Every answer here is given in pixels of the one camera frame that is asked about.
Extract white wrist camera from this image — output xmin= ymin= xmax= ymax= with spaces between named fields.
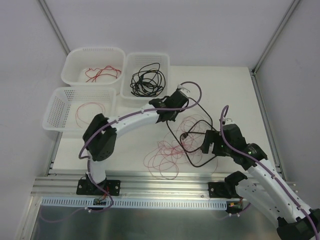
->
xmin=222 ymin=118 xmax=235 ymax=126
xmin=176 ymin=84 xmax=190 ymax=93

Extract aluminium mounting rail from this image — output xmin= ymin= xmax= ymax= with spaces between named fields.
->
xmin=31 ymin=170 xmax=229 ymax=200

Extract white slotted basket front left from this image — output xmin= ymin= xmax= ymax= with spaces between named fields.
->
xmin=42 ymin=86 xmax=117 ymax=133

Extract thin red wire in basket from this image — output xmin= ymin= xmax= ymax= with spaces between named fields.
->
xmin=75 ymin=102 xmax=106 ymax=129

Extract white solid plastic tub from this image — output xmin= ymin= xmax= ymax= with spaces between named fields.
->
xmin=60 ymin=47 xmax=126 ymax=91

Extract black cables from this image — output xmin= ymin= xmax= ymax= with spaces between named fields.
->
xmin=166 ymin=97 xmax=218 ymax=168

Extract black USB cable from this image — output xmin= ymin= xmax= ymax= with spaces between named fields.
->
xmin=134 ymin=71 xmax=167 ymax=97
xmin=129 ymin=62 xmax=161 ymax=97

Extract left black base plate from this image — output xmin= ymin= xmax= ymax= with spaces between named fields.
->
xmin=76 ymin=178 xmax=121 ymax=196

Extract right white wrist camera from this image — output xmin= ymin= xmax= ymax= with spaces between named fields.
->
xmin=222 ymin=118 xmax=235 ymax=126

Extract aluminium frame post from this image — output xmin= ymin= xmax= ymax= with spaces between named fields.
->
xmin=37 ymin=0 xmax=70 ymax=55
xmin=251 ymin=0 xmax=302 ymax=76

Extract white perforated rectangular basket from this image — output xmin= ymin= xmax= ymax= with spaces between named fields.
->
xmin=120 ymin=52 xmax=170 ymax=102

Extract white slotted cable duct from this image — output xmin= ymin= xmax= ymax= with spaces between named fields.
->
xmin=41 ymin=197 xmax=227 ymax=211

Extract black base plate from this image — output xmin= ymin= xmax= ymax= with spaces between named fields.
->
xmin=207 ymin=182 xmax=229 ymax=198
xmin=76 ymin=178 xmax=121 ymax=196

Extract thick red wire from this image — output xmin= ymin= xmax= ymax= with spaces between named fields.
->
xmin=84 ymin=65 xmax=123 ymax=83

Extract right aluminium frame post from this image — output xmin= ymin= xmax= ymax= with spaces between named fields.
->
xmin=251 ymin=0 xmax=302 ymax=76

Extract left aluminium frame post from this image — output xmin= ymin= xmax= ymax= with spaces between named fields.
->
xmin=37 ymin=0 xmax=70 ymax=55

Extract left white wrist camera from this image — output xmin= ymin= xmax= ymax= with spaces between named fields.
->
xmin=176 ymin=84 xmax=190 ymax=93

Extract thin red wires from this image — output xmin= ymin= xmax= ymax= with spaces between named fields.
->
xmin=143 ymin=114 xmax=220 ymax=180

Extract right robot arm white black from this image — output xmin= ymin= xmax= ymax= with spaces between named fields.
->
xmin=200 ymin=124 xmax=320 ymax=240

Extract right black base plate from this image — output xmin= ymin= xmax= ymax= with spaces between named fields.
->
xmin=207 ymin=182 xmax=229 ymax=198

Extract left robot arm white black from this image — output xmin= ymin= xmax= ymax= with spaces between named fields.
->
xmin=82 ymin=88 xmax=190 ymax=195

